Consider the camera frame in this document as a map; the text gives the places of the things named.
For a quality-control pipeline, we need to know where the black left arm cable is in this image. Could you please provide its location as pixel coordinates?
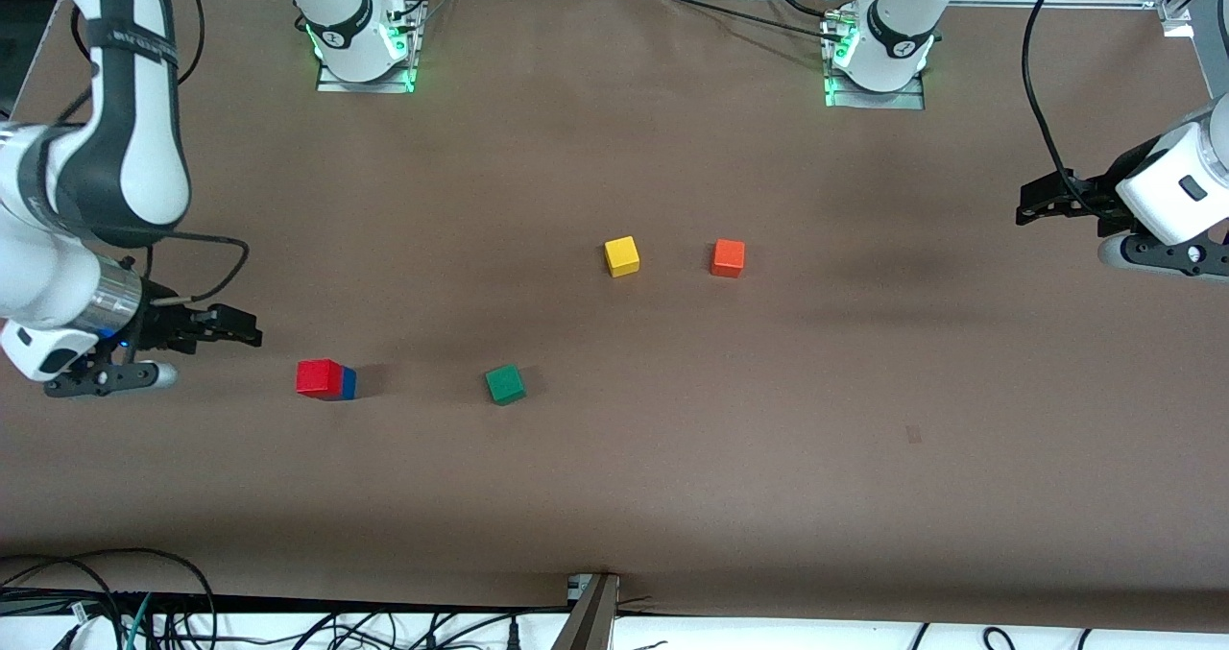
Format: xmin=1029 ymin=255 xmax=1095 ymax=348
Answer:
xmin=1023 ymin=0 xmax=1100 ymax=211

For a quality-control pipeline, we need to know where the green wooden block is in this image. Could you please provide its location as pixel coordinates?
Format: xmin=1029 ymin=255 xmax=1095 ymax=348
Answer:
xmin=484 ymin=363 xmax=527 ymax=406

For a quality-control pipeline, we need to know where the black looped cable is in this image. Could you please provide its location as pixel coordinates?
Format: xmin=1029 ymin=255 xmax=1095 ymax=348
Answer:
xmin=0 ymin=548 xmax=218 ymax=650

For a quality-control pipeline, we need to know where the thin aluminium frame rail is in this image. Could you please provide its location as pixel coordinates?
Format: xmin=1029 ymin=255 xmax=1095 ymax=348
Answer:
xmin=960 ymin=0 xmax=1163 ymax=8

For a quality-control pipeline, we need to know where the red wooden block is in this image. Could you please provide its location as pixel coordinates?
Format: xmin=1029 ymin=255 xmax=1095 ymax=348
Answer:
xmin=296 ymin=359 xmax=345 ymax=400

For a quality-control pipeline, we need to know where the black base cable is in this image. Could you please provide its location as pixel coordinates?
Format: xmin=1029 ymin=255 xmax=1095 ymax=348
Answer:
xmin=759 ymin=0 xmax=846 ymax=22
xmin=658 ymin=0 xmax=836 ymax=38

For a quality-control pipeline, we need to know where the teal cable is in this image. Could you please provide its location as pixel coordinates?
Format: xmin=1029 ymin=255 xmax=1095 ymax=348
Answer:
xmin=123 ymin=592 xmax=155 ymax=650

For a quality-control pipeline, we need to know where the grey metal post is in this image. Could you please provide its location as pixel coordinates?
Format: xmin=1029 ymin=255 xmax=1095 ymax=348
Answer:
xmin=550 ymin=573 xmax=621 ymax=650

